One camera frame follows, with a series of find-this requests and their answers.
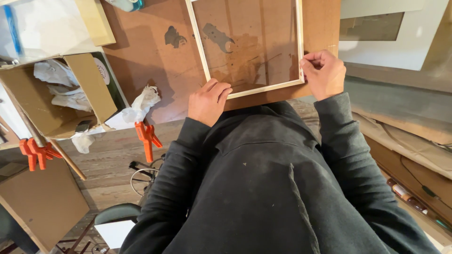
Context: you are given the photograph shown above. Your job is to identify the person's right hand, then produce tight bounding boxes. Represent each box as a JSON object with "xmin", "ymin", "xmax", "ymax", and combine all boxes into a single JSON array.
[{"xmin": 299, "ymin": 49, "xmax": 347, "ymax": 102}]

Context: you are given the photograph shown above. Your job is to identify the person's left hand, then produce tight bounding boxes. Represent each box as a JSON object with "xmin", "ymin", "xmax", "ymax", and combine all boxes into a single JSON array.
[{"xmin": 187, "ymin": 78, "xmax": 234, "ymax": 127}]

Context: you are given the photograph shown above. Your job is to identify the light wooden picture frame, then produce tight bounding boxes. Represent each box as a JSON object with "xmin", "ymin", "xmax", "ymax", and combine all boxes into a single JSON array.
[{"xmin": 185, "ymin": 0, "xmax": 305, "ymax": 99}]

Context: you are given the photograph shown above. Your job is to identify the crumpled white cloth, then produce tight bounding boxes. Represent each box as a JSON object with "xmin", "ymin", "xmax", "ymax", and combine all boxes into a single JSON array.
[{"xmin": 71, "ymin": 86, "xmax": 161, "ymax": 154}]

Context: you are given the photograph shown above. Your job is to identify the orange spring clamp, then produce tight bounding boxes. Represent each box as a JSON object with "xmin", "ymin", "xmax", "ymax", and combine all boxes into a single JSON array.
[
  {"xmin": 19, "ymin": 138, "xmax": 38, "ymax": 172},
  {"xmin": 28, "ymin": 138, "xmax": 63, "ymax": 171},
  {"xmin": 134, "ymin": 121, "xmax": 163, "ymax": 163}
]

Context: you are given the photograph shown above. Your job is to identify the black hooded sweatshirt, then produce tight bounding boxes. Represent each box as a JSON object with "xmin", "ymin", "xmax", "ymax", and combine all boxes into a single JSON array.
[{"xmin": 162, "ymin": 100, "xmax": 354, "ymax": 254}]

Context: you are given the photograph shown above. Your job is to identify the dark green labelled box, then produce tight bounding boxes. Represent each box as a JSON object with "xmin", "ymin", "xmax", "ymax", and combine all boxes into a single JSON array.
[{"xmin": 91, "ymin": 52, "xmax": 130, "ymax": 111}]

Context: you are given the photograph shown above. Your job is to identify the teal glass bottle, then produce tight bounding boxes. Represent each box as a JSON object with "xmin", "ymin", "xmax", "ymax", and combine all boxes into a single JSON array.
[{"xmin": 105, "ymin": 0, "xmax": 145, "ymax": 12}]

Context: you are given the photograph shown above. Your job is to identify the open cardboard box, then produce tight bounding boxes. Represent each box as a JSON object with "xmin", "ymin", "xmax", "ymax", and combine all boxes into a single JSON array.
[{"xmin": 0, "ymin": 53, "xmax": 119, "ymax": 140}]

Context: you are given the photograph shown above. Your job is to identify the pale wooden board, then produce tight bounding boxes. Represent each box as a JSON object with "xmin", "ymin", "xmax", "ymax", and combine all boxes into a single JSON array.
[{"xmin": 74, "ymin": 0, "xmax": 117, "ymax": 47}]

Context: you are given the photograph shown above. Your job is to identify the crumpled white papers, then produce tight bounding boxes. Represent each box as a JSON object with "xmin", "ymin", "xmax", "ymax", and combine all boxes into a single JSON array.
[{"xmin": 33, "ymin": 59, "xmax": 93, "ymax": 112}]

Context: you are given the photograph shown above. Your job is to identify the green stool seat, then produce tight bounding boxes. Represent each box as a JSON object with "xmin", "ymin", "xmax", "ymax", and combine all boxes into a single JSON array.
[{"xmin": 94, "ymin": 203, "xmax": 142, "ymax": 226}]

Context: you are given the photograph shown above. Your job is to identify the long wooden rod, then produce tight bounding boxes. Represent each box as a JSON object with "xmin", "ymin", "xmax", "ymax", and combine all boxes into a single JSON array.
[{"xmin": 0, "ymin": 79, "xmax": 87, "ymax": 181}]

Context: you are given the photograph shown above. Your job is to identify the white paper sheet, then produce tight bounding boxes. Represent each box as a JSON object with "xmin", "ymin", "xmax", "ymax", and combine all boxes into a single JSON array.
[{"xmin": 94, "ymin": 220, "xmax": 137, "ymax": 250}]

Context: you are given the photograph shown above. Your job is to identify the clear plastic sheet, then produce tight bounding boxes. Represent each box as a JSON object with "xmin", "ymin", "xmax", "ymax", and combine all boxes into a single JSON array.
[{"xmin": 0, "ymin": 0, "xmax": 101, "ymax": 65}]

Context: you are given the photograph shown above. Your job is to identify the wooden shelf with supplies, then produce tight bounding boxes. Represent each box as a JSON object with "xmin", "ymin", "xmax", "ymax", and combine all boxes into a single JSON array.
[{"xmin": 344, "ymin": 76, "xmax": 452, "ymax": 244}]

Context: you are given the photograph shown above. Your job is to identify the white mat board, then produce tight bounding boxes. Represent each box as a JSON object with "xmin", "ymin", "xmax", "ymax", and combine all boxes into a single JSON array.
[{"xmin": 338, "ymin": 0, "xmax": 450, "ymax": 71}]

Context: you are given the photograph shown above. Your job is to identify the flat cardboard sheet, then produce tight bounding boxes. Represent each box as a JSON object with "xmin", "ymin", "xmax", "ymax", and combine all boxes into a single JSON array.
[{"xmin": 0, "ymin": 158, "xmax": 90, "ymax": 253}]

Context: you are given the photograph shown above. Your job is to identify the brown glass bottles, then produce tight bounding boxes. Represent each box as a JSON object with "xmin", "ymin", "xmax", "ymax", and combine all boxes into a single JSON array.
[{"xmin": 386, "ymin": 178, "xmax": 429, "ymax": 215}]

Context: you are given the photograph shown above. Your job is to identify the black cable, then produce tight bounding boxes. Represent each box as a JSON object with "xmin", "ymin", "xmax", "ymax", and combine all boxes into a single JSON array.
[{"xmin": 399, "ymin": 155, "xmax": 452, "ymax": 210}]

